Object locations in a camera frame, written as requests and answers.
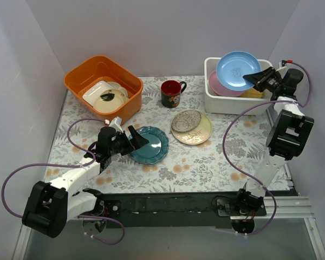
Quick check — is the woven bamboo tray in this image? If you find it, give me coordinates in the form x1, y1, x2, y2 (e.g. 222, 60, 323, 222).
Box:
239, 88, 264, 99

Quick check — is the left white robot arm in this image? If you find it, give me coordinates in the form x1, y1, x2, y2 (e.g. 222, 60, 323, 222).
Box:
22, 126, 149, 238

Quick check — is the white square dish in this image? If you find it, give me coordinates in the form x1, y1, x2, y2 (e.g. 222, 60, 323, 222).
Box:
82, 81, 112, 106

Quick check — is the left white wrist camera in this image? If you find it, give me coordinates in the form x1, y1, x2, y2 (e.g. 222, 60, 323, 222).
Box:
108, 116, 124, 134

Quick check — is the white plastic bin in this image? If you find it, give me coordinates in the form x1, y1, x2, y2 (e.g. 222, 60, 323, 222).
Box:
204, 57, 271, 115

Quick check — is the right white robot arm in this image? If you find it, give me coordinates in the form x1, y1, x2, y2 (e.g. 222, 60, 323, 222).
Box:
234, 67, 314, 215

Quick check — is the light blue plate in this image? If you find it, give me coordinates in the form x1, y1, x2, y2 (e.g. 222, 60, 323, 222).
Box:
216, 51, 262, 92

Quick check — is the speckled grey stoneware plate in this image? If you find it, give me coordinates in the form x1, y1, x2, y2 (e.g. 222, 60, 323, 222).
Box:
171, 110, 202, 133

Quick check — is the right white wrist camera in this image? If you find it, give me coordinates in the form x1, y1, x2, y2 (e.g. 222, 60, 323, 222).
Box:
277, 61, 287, 76

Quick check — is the black and red mug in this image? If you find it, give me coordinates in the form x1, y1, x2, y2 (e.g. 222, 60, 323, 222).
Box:
161, 80, 187, 108

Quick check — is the floral patterned table mat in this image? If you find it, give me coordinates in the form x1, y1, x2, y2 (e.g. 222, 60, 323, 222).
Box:
42, 75, 290, 194

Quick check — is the pink plate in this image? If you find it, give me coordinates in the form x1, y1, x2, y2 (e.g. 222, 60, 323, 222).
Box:
208, 71, 245, 97

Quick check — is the cream floral plate in bin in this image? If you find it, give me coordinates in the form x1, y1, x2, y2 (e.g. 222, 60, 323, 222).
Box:
107, 82, 128, 101

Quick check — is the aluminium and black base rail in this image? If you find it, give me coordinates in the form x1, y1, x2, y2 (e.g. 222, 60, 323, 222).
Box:
12, 89, 325, 260

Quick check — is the orange plastic bin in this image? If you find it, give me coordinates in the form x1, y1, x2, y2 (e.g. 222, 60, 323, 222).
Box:
64, 55, 144, 124

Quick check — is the dark teal scalloped plate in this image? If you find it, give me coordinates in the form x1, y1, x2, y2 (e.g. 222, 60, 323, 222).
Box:
128, 126, 169, 165

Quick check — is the cream and green floral plate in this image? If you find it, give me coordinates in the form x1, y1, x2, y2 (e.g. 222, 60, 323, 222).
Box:
170, 111, 212, 145

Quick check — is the cream plate with black motif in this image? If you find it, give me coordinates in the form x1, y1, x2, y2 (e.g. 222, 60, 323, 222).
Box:
93, 89, 126, 113

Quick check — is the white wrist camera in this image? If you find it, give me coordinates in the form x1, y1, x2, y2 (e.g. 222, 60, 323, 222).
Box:
277, 61, 287, 76
108, 116, 124, 134

